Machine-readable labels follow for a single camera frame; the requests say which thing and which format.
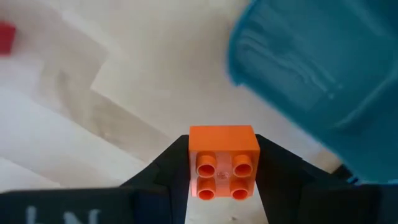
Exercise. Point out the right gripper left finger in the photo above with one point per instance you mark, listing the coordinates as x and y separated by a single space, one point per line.
155 199

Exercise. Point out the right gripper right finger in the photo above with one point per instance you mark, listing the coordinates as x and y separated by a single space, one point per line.
295 193

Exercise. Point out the small orange square block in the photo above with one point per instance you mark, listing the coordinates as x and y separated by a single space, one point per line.
224 140

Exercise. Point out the red rectangular block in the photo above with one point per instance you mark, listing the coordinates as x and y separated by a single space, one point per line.
6 39

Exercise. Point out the dark slate plastic bin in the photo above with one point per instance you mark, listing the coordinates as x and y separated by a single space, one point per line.
326 77

